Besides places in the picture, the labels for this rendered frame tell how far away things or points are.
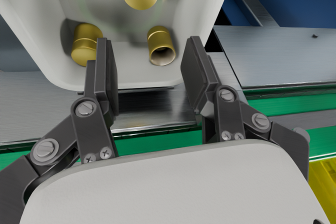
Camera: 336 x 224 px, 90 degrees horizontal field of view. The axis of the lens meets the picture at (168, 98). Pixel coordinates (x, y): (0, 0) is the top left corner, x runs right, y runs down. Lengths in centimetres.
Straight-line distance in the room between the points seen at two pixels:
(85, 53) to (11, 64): 44
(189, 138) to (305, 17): 37
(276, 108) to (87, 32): 26
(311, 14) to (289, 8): 5
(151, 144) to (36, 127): 16
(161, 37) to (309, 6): 42
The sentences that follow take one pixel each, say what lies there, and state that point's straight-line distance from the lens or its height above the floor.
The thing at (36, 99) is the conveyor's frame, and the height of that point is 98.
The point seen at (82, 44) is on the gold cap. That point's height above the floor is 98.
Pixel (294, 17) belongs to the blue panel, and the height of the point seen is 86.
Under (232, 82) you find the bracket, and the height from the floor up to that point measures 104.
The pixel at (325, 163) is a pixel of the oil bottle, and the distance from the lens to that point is 44.
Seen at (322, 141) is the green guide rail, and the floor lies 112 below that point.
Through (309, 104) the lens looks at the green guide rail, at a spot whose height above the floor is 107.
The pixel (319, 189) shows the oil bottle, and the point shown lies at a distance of 41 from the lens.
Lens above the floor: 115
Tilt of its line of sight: 30 degrees down
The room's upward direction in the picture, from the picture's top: 168 degrees clockwise
